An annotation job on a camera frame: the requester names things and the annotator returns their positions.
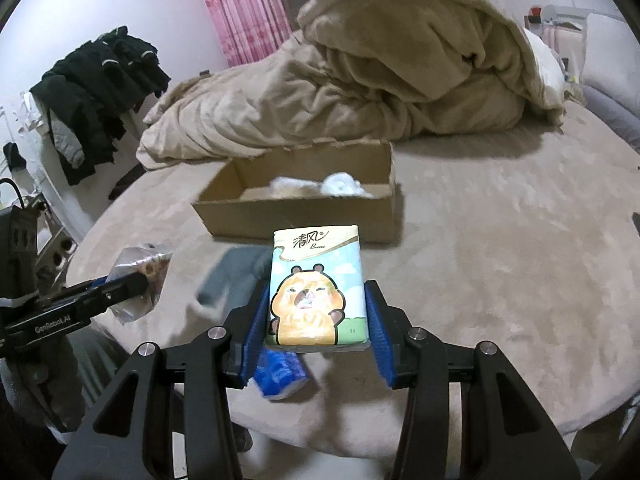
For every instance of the cardboard box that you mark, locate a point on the cardboard box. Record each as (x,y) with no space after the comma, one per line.
(300,215)

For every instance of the person's grey trouser leg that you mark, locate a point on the person's grey trouser leg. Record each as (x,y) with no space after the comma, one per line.
(60,380)

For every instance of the pink curtain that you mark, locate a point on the pink curtain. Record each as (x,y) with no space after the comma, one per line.
(245,10)

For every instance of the blue tissue packet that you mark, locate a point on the blue tissue packet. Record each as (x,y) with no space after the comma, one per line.
(277,372)

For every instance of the grey sock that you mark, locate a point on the grey sock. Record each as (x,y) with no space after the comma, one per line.
(230,275)

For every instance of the pile of dark clothes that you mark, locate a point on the pile of dark clothes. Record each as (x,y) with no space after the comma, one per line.
(95,95)

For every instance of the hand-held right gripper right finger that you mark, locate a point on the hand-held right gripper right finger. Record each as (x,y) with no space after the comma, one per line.
(379,330)

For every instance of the white fluffy sock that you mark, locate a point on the white fluffy sock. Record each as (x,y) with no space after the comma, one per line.
(292,186)

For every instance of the beige bed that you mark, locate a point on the beige bed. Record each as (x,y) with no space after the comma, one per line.
(500,240)

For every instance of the white pillow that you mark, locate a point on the white pillow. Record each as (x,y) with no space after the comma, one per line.
(545,67)

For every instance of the white rolled sock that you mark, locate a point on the white rolled sock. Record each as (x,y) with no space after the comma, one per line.
(345,184)

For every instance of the silver plastic packet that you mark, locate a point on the silver plastic packet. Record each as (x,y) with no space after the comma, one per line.
(145,265)

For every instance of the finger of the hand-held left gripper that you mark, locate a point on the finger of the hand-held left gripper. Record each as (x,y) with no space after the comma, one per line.
(115,292)

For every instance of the grey sofa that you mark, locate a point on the grey sofa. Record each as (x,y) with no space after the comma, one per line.
(612,75)

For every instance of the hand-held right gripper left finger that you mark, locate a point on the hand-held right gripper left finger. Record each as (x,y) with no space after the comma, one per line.
(254,327)

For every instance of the beige fleece blanket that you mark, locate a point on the beige fleece blanket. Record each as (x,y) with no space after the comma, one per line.
(380,70)

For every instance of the bear print tissue pack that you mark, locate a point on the bear print tissue pack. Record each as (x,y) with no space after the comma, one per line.
(312,290)

